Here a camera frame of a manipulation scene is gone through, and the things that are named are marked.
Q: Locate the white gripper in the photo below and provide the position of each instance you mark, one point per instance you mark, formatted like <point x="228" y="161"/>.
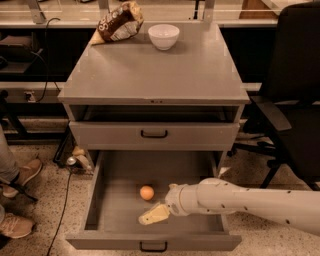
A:
<point x="174" y="200"/>

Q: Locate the orange fruit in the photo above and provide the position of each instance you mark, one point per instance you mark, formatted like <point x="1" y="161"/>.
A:
<point x="146" y="192"/>

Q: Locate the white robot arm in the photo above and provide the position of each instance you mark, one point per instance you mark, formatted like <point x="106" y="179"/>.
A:
<point x="294" y="208"/>

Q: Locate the open grey bottom drawer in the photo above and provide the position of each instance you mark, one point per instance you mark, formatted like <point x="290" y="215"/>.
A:
<point x="114" y="205"/>

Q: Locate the closed grey middle drawer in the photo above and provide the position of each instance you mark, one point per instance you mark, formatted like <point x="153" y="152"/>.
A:
<point x="154" y="136"/>

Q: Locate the grey drawer cabinet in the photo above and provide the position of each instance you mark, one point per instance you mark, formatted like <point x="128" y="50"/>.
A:
<point x="131" y="81"/>

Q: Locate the tan shoe lower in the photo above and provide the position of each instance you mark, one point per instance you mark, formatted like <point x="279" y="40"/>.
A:
<point x="15" y="227"/>

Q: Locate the black office chair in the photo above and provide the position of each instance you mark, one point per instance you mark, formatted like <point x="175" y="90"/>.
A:
<point x="286" y="108"/>

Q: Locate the person's grey trouser leg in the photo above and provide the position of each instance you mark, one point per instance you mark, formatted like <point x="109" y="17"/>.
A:
<point x="6" y="160"/>

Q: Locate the white bowl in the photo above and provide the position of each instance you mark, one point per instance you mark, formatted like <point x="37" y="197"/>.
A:
<point x="163" y="36"/>

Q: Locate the brown chip bag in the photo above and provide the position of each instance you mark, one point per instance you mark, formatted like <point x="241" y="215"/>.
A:
<point x="121" y="23"/>

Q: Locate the wall power outlet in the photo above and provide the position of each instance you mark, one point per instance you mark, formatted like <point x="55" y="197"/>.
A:
<point x="30" y="96"/>

